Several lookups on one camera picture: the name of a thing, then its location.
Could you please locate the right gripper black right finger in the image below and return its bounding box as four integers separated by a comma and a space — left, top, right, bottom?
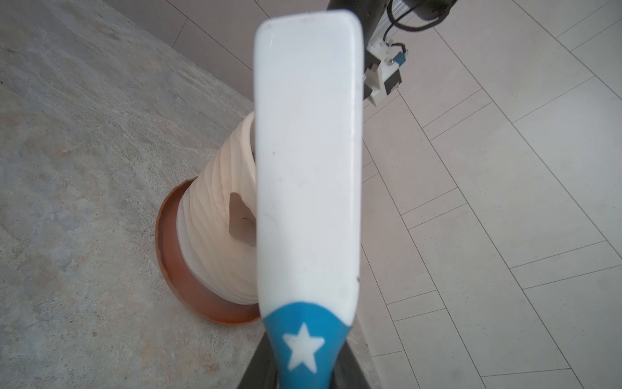
332, 342, 370, 389

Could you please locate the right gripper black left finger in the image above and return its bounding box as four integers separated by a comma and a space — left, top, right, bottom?
237, 335, 278, 389

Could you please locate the white ceramic pot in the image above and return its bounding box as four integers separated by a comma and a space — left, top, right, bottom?
177, 113, 259, 306

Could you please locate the white blue scrub brush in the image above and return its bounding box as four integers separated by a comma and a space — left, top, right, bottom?
254, 10, 364, 388

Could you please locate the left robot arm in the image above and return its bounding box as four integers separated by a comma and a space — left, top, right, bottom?
327, 0, 457, 50

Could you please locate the terracotta saucer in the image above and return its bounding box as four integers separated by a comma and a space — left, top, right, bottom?
155, 180, 260, 326

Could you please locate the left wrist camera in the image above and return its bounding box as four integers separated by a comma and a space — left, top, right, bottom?
364, 37, 408, 107

